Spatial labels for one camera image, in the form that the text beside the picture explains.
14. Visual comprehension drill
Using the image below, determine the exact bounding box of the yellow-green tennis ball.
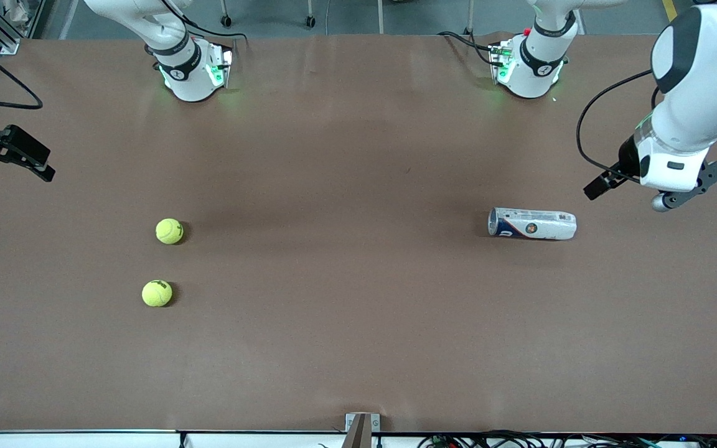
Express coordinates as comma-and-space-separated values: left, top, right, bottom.
142, 280, 173, 307
156, 218, 184, 245

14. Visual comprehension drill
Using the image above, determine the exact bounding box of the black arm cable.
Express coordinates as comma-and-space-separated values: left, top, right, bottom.
576, 70, 661, 184
0, 31, 44, 110

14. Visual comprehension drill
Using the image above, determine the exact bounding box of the white table edge rail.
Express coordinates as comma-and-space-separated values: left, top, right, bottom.
0, 429, 717, 448

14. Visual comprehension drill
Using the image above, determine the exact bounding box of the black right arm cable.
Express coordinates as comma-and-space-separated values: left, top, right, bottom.
0, 31, 44, 110

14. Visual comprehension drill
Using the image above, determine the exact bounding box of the white tennis ball can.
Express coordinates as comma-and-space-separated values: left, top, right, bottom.
488, 207, 578, 241

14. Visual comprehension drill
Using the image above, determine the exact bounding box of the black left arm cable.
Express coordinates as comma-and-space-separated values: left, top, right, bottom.
576, 70, 661, 184

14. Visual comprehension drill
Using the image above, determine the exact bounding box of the tangled cable bundle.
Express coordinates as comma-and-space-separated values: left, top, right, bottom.
418, 429, 717, 448

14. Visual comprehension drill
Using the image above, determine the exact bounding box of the black base power cable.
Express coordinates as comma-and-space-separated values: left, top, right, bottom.
438, 31, 497, 66
159, 0, 250, 47

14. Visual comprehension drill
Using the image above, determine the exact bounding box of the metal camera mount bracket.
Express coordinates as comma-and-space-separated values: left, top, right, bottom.
345, 413, 382, 448

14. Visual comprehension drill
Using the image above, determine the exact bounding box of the brown paper table cover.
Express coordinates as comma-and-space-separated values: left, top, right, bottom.
0, 32, 717, 434

